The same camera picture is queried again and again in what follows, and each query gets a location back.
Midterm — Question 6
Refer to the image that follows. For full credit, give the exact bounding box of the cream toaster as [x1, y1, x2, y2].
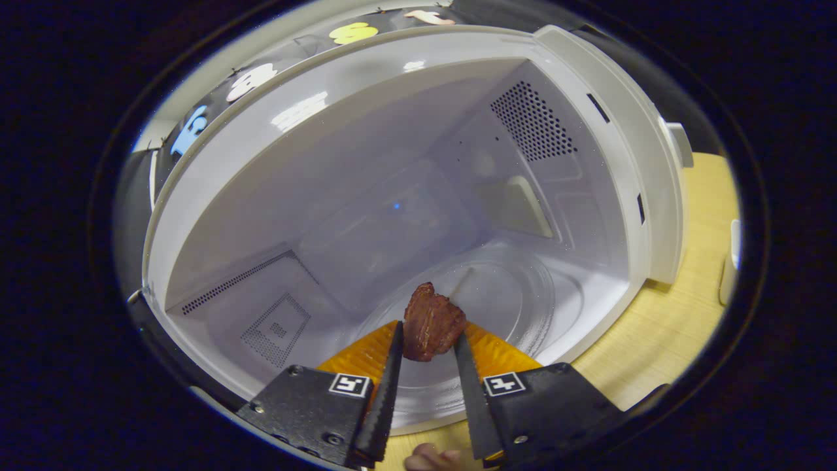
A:
[719, 219, 743, 307]

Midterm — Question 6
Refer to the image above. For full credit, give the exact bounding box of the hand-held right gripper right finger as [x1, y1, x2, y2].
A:
[454, 321, 623, 466]

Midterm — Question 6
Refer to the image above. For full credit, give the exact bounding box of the brown meat steak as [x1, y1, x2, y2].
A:
[402, 282, 468, 362]

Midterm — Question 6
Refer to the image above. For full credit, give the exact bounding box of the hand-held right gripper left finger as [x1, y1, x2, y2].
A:
[235, 319, 405, 469]

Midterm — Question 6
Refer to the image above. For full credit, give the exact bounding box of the white microwave oven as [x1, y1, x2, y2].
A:
[128, 25, 695, 436]

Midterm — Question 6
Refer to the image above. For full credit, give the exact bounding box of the glass turntable plate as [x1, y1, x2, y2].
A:
[353, 241, 558, 419]

